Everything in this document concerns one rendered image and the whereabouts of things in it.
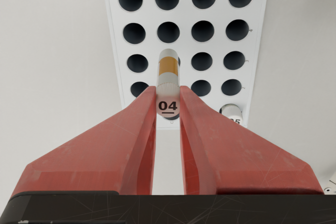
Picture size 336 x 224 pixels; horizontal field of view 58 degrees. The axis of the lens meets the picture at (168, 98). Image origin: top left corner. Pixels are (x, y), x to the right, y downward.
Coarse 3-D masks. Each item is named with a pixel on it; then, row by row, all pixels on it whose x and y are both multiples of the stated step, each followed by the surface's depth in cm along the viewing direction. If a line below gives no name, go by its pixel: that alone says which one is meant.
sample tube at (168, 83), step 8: (168, 48) 16; (160, 56) 16; (168, 56) 15; (176, 56) 16; (160, 64) 15; (168, 64) 15; (176, 64) 15; (160, 72) 14; (168, 72) 14; (176, 72) 14; (160, 80) 14; (168, 80) 13; (176, 80) 14; (160, 88) 13; (168, 88) 13; (176, 88) 13; (160, 96) 12; (168, 96) 12; (176, 96) 13; (160, 104) 13; (168, 104) 13; (176, 104) 13; (160, 112) 13; (168, 112) 13; (176, 112) 13
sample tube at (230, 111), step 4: (228, 104) 20; (232, 104) 20; (224, 108) 20; (228, 108) 19; (232, 108) 19; (236, 108) 19; (224, 112) 19; (228, 112) 19; (232, 112) 19; (236, 112) 19; (240, 112) 19; (228, 116) 19; (232, 116) 19; (236, 116) 19; (240, 116) 19; (236, 120) 19; (240, 120) 19; (240, 124) 19
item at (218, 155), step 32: (192, 96) 11; (192, 128) 8; (224, 128) 8; (192, 160) 11; (224, 160) 6; (256, 160) 6; (288, 160) 6; (192, 192) 10; (224, 192) 5; (256, 192) 5; (288, 192) 5; (320, 192) 5
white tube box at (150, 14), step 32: (128, 0) 17; (160, 0) 17; (192, 0) 16; (224, 0) 16; (256, 0) 16; (128, 32) 18; (160, 32) 18; (192, 32) 18; (224, 32) 17; (256, 32) 17; (128, 64) 18; (192, 64) 18; (224, 64) 18; (128, 96) 19; (224, 96) 19; (160, 128) 21
